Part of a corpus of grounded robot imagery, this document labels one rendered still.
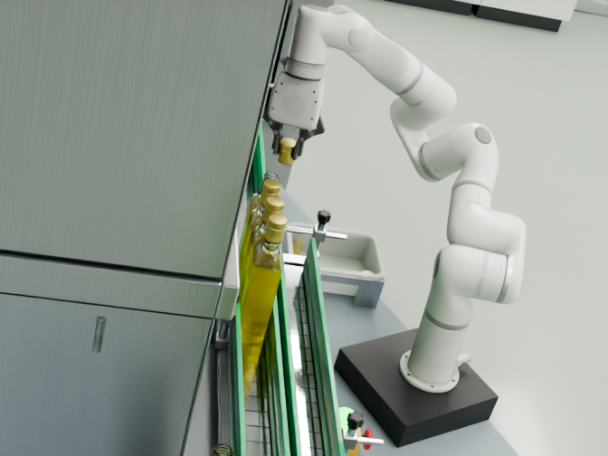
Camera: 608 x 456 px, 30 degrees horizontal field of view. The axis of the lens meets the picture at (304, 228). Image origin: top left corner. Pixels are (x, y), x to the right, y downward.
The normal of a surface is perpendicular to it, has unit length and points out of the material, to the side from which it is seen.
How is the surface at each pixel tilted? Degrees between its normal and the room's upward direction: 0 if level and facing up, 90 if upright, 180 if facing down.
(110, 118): 90
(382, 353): 2
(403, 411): 2
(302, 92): 75
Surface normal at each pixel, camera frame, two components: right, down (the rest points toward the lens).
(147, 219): 0.07, 0.58
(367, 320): 0.22, -0.80
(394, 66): -0.58, -0.31
